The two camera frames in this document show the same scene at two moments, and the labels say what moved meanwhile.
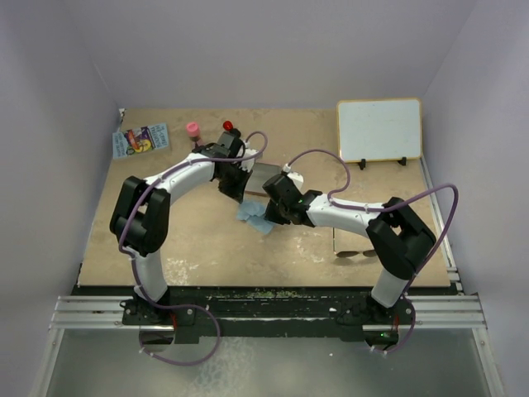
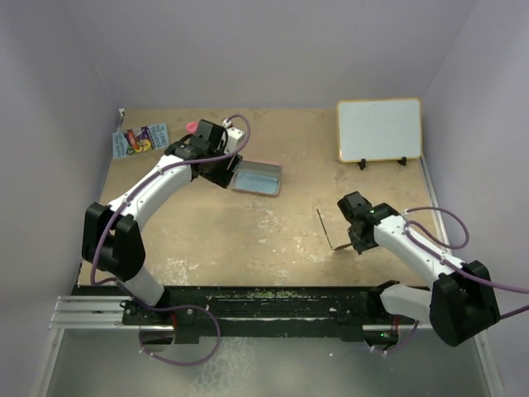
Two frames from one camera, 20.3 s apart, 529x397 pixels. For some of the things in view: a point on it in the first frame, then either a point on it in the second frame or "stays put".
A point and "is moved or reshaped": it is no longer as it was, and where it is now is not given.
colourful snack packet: x=139 y=140 stays put
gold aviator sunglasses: x=345 y=254 is moved or reshaped
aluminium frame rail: x=90 y=312 stays put
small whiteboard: x=378 y=129 stays put
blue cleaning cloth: x=253 y=212 → x=256 y=182
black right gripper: x=271 y=214 → x=358 y=244
